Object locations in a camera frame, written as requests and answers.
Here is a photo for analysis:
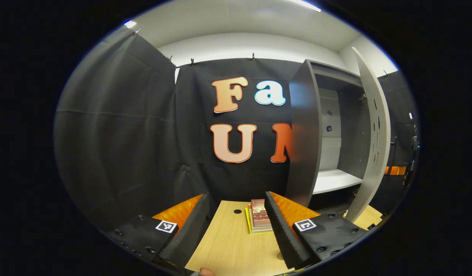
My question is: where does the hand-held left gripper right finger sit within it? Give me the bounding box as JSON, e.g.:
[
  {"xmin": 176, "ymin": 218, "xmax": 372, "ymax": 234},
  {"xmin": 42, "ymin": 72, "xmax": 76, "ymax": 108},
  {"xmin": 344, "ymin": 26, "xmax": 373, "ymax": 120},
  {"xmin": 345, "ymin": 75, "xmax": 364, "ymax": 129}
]
[{"xmin": 264, "ymin": 191, "xmax": 370, "ymax": 271}]

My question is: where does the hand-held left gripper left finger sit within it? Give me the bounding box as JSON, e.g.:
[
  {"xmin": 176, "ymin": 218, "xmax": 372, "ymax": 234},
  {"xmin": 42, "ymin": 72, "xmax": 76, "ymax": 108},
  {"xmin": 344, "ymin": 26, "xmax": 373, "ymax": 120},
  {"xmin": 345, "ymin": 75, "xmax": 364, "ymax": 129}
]
[{"xmin": 105, "ymin": 193, "xmax": 212, "ymax": 274}]

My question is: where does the beige cabinet door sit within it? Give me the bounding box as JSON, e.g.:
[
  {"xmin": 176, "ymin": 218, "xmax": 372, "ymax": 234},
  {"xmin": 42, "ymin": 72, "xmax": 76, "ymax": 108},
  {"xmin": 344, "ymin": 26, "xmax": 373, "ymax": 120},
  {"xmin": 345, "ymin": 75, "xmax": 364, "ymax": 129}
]
[{"xmin": 345, "ymin": 47, "xmax": 391, "ymax": 223}]

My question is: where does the dark grey cabinet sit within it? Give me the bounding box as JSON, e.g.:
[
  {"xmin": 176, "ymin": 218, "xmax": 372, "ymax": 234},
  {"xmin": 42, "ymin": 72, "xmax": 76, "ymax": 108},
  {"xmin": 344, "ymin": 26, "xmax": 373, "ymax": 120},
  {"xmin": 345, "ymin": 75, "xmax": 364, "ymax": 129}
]
[{"xmin": 285, "ymin": 59, "xmax": 370, "ymax": 215}]

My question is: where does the dark metal stand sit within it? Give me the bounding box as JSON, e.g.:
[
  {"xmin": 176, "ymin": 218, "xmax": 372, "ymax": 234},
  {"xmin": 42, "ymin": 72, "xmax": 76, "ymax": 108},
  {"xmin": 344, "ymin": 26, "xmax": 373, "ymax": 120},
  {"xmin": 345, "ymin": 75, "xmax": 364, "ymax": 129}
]
[{"xmin": 408, "ymin": 112, "xmax": 420, "ymax": 154}]

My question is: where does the black backdrop cloth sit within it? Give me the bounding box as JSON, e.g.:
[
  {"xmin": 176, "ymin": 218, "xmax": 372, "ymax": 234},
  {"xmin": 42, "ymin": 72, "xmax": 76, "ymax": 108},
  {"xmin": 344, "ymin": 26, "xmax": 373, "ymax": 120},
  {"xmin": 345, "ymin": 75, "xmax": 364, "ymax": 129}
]
[{"xmin": 54, "ymin": 29, "xmax": 420, "ymax": 230}]

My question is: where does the row of black cloth clips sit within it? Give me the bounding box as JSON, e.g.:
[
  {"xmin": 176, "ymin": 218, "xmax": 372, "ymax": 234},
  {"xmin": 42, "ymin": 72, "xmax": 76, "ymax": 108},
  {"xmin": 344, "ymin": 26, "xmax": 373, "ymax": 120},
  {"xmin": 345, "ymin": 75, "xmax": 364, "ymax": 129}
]
[{"xmin": 134, "ymin": 28, "xmax": 388, "ymax": 75}]

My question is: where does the large ceiling light panel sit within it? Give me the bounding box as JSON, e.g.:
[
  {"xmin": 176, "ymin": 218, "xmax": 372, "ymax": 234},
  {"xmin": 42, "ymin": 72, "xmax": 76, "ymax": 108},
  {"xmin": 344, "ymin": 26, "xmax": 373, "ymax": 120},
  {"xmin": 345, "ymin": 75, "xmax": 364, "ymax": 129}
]
[{"xmin": 288, "ymin": 0, "xmax": 321, "ymax": 13}]

